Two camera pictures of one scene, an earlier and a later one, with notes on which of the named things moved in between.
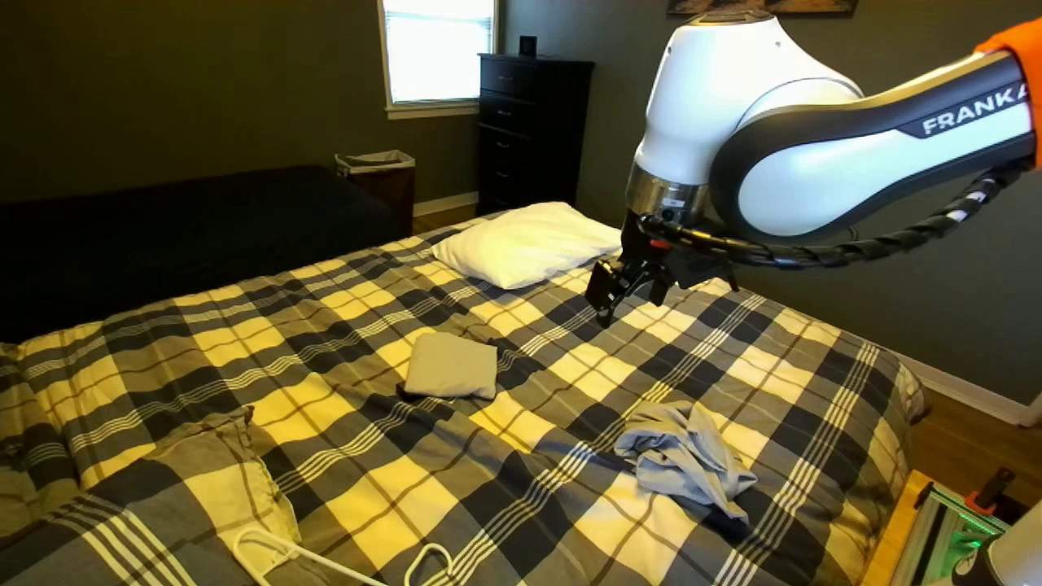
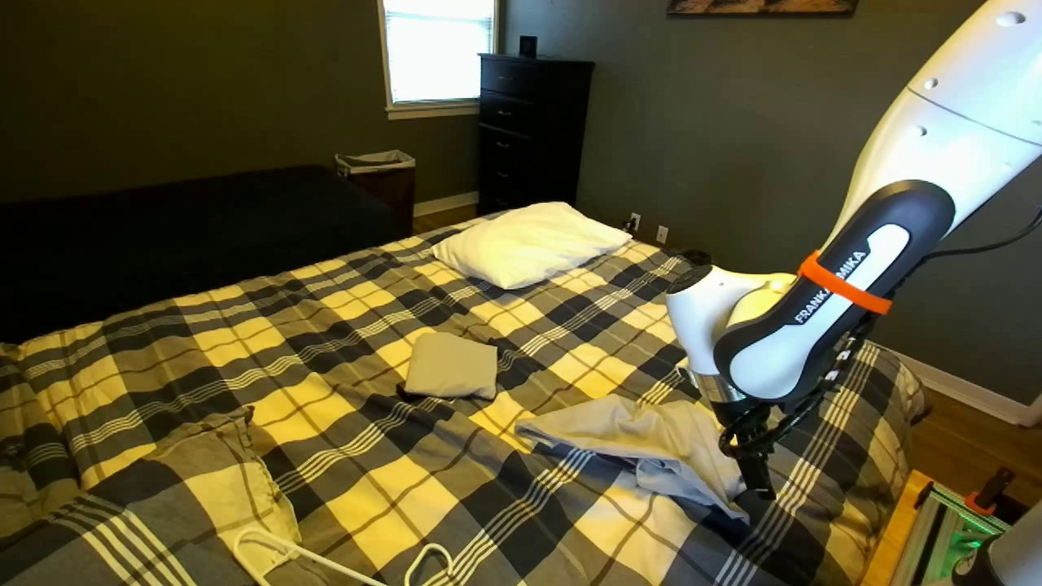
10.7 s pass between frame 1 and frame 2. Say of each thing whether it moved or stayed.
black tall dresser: stayed
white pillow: stayed
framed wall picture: stayed
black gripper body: moved
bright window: stayed
